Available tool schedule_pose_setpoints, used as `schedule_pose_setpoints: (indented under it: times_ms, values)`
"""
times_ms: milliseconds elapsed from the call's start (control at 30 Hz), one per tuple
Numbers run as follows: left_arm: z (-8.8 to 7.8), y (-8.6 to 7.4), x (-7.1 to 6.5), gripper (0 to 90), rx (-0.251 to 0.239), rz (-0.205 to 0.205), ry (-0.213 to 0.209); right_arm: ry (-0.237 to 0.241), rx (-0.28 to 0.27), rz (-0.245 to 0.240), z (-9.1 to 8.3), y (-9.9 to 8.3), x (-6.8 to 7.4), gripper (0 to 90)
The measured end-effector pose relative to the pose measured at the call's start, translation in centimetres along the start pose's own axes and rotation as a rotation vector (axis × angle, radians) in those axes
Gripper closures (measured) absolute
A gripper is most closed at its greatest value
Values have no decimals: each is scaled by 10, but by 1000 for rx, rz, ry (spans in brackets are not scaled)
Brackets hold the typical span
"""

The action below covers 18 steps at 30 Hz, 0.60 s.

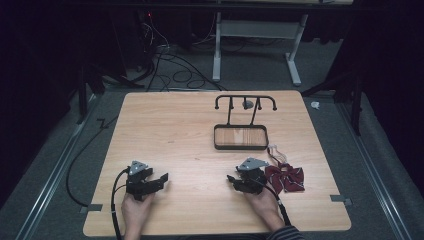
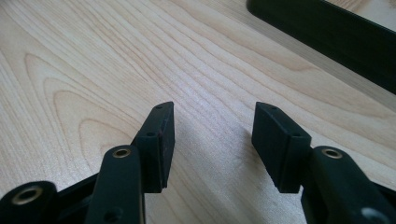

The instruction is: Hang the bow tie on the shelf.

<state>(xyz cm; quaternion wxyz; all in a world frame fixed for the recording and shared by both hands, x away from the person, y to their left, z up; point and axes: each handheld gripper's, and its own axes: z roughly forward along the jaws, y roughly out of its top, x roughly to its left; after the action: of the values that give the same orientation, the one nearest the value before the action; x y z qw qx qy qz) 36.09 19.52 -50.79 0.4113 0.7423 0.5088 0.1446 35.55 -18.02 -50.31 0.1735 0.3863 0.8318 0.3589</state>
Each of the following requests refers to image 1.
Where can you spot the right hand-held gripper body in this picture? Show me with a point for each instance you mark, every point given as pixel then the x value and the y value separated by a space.
pixel 254 180

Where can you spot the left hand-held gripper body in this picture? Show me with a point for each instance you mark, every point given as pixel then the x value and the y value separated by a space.
pixel 137 181

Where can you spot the dark red striped bow tie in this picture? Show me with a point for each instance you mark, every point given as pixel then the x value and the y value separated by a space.
pixel 286 178

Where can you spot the black rack with wooden tray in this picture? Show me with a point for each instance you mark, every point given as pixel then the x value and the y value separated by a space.
pixel 240 137

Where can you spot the person's left hand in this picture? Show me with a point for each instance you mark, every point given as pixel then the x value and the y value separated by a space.
pixel 135 213

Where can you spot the person's right hand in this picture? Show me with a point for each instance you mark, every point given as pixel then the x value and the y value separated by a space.
pixel 266 208

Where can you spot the grey tape piece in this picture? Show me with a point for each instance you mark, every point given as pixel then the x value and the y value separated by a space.
pixel 340 199
pixel 91 208

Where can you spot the small grey object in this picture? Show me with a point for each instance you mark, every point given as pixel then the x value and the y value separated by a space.
pixel 247 105

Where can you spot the crumpled white paper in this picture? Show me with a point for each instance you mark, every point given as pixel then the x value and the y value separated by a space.
pixel 315 105

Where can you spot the black metal stand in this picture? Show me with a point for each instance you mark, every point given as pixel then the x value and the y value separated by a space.
pixel 83 96
pixel 356 100

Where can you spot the dark computer tower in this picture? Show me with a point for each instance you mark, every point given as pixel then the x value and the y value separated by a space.
pixel 133 36

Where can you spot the metal floor rail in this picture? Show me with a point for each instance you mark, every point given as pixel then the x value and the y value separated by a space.
pixel 50 186
pixel 376 180

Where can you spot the white metal desk frame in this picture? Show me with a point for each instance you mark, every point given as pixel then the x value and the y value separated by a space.
pixel 258 28

